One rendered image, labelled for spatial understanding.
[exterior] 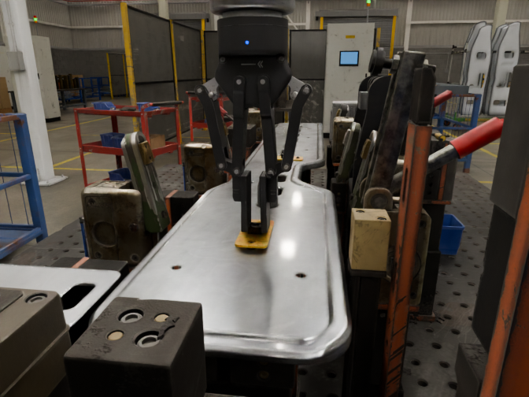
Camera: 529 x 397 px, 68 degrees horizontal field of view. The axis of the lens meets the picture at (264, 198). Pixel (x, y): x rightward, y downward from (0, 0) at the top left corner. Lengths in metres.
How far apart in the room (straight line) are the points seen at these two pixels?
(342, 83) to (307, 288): 7.24
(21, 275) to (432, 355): 0.68
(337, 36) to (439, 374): 7.05
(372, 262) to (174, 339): 0.24
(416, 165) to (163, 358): 0.25
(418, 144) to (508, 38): 9.59
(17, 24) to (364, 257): 4.74
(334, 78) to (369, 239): 7.21
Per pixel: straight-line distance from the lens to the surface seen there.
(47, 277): 0.46
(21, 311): 0.29
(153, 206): 0.56
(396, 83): 0.44
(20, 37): 4.95
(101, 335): 0.21
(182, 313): 0.21
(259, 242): 0.46
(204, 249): 0.47
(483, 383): 0.19
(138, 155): 0.55
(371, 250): 0.39
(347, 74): 7.57
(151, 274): 0.42
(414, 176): 0.35
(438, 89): 1.00
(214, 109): 0.45
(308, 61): 8.38
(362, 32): 7.62
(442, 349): 0.86
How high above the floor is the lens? 1.20
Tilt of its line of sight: 18 degrees down
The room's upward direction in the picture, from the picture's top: straight up
